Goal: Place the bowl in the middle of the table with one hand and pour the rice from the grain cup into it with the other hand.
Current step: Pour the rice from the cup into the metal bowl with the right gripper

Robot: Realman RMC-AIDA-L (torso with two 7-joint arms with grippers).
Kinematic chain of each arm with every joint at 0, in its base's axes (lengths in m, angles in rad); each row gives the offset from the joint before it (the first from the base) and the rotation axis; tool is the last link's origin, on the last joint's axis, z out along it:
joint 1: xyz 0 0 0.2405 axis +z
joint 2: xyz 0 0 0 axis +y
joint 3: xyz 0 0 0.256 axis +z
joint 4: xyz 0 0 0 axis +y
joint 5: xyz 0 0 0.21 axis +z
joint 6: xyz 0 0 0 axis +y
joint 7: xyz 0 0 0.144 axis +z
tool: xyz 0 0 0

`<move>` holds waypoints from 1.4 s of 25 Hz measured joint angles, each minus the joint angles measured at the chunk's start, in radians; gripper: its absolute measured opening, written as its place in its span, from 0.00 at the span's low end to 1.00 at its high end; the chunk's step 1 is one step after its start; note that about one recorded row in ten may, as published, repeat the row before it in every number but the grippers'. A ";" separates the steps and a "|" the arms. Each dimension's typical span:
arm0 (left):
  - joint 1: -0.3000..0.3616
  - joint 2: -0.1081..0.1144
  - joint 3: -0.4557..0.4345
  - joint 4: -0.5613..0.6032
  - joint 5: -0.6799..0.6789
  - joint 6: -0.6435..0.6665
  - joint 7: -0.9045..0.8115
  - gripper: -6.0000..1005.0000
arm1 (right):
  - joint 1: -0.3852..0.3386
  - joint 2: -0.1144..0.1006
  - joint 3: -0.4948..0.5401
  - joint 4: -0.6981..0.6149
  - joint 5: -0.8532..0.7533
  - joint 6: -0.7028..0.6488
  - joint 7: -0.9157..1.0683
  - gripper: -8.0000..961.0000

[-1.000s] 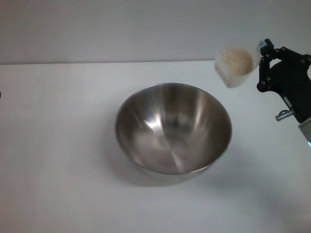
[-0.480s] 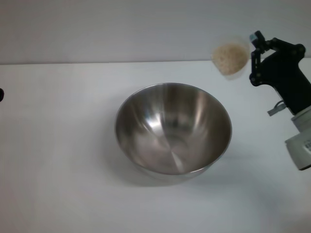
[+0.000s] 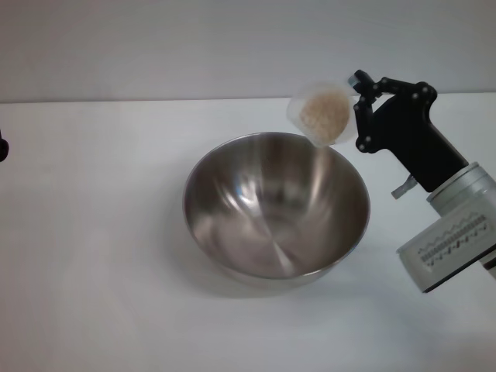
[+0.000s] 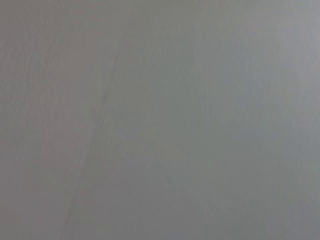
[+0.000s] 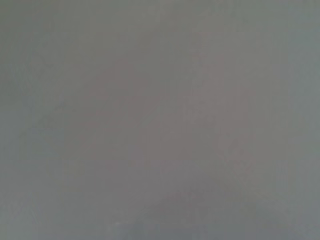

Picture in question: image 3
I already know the clear connector with cable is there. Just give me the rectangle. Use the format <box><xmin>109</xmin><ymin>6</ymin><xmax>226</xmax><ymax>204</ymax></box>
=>
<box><xmin>391</xmin><ymin>174</ymin><xmax>416</xmax><ymax>200</ymax></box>

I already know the clear plastic measuring cup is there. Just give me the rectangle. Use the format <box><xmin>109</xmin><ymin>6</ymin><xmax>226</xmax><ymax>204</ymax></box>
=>
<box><xmin>286</xmin><ymin>79</ymin><xmax>360</xmax><ymax>149</ymax></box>

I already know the stainless steel mixing bowl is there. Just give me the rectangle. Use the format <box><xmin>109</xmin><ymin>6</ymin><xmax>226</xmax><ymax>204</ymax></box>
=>
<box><xmin>181</xmin><ymin>131</ymin><xmax>371</xmax><ymax>290</ymax></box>

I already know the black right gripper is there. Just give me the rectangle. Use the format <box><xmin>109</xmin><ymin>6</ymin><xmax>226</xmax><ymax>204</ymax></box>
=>
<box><xmin>348</xmin><ymin>69</ymin><xmax>468</xmax><ymax>193</ymax></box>

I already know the white rice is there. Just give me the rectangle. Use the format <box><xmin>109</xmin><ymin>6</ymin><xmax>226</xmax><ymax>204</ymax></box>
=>
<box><xmin>301</xmin><ymin>92</ymin><xmax>350</xmax><ymax>143</ymax></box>

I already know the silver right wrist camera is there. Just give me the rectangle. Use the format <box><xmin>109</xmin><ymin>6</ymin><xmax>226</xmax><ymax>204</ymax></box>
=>
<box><xmin>395</xmin><ymin>208</ymin><xmax>496</xmax><ymax>294</ymax></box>

